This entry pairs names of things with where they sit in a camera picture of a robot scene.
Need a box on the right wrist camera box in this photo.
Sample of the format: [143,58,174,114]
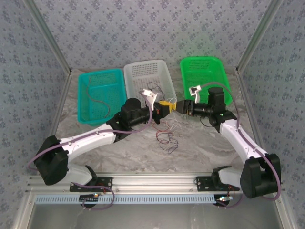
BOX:
[188,85,202,104]

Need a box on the left small circuit board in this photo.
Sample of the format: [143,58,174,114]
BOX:
[79,193,100,204]

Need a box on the white slotted cable duct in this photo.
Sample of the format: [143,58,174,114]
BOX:
[35,194,217,205]

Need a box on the teal plastic basket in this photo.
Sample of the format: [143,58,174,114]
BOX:
[77,68,127,126]

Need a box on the green plastic basket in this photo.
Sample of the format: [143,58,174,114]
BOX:
[180,56,234,107]

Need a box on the right base mauve cable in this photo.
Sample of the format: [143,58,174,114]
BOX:
[217,190,244,209]

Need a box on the left base mauve cable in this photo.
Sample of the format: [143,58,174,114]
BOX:
[71,182,116,211]

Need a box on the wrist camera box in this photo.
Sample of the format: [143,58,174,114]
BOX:
[139,89,162,110]
[188,85,202,104]

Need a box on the right small circuit board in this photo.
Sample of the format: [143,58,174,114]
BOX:
[215,195,234,207]

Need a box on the metal lower tray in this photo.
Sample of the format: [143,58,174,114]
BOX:
[13,192,295,229]

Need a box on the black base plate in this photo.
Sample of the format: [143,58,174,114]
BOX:
[195,176,240,192]
[69,176,113,192]

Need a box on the base mauve cable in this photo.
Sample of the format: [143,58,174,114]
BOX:
[217,190,244,209]
[71,182,116,211]

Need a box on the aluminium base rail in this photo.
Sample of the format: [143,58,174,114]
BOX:
[26,172,286,193]

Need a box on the small circuit board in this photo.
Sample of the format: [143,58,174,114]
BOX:
[79,193,100,204]
[215,195,234,207]

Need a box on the grey cable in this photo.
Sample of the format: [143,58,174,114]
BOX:
[85,76,111,119]

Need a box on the aluminium frame post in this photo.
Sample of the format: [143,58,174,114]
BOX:
[23,0,73,75]
[235,0,285,75]

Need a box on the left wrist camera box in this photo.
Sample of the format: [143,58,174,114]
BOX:
[139,89,162,110]

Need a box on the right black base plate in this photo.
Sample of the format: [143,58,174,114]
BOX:
[195,176,240,192]

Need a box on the aluminium side rail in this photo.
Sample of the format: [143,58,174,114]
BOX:
[235,70,274,174]
[37,71,73,176]

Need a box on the right arm mauve harness cable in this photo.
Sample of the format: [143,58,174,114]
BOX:
[199,82,283,201]

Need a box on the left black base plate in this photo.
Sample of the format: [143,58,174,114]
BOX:
[69,176,113,192]

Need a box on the white plastic basket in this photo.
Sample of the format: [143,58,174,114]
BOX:
[123,59,178,111]

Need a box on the arm mauve harness cable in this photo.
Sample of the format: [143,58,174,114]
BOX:
[27,91,154,171]
[199,82,283,201]

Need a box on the left arm mauve harness cable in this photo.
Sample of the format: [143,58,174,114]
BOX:
[27,91,154,171]

